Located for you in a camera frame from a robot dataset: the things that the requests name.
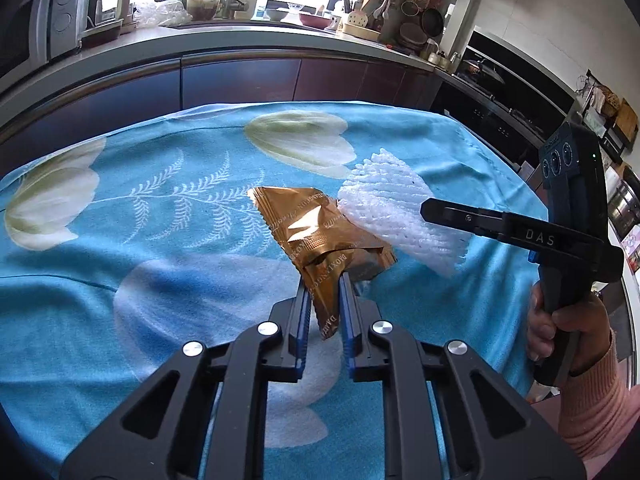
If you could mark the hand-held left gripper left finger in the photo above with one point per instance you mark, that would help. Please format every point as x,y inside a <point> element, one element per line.
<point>300,330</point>

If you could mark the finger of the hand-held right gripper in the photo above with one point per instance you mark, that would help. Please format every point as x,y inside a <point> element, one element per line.
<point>460,215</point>

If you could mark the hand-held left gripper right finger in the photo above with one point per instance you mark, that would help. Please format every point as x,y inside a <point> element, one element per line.
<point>347,330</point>

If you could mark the large white foam fruit net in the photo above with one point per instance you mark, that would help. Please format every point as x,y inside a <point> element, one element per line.
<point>385,200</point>

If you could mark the gold foil wrapper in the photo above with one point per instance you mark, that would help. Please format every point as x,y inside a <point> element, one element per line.
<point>310,230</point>

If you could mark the person's right hand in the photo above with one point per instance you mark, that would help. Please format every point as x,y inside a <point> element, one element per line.
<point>597,325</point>

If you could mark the black built-in oven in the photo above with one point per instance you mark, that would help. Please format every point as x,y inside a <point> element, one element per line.
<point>500,110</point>

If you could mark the black wok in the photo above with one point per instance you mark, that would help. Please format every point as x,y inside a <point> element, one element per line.
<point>482,71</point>

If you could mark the blue floral tablecloth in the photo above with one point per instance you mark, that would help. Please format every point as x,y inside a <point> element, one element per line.
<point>150,270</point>

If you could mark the hanging black frying pan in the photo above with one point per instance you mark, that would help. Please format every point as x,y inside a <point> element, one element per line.
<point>432,22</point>

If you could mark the cream utensil holder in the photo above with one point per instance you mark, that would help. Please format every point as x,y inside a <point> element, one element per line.
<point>357,27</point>

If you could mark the red bowl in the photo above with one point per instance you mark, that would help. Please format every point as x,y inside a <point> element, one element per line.
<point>315,21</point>

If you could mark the kitchen counter with dark cabinets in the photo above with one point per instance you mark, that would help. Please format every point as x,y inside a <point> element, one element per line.
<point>240,80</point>

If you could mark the white bowl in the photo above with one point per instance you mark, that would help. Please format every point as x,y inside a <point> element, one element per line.
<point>277,14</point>

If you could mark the glass jar with dark contents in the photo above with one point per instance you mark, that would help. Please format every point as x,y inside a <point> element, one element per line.
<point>202,6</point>

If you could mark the clear plastic bag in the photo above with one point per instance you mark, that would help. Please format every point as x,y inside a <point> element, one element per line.
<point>160,15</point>

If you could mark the dark rectangular dish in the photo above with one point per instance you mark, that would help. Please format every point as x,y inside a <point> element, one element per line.
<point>100,34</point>

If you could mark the white microwave oven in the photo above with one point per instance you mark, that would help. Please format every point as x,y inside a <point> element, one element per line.
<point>60,15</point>

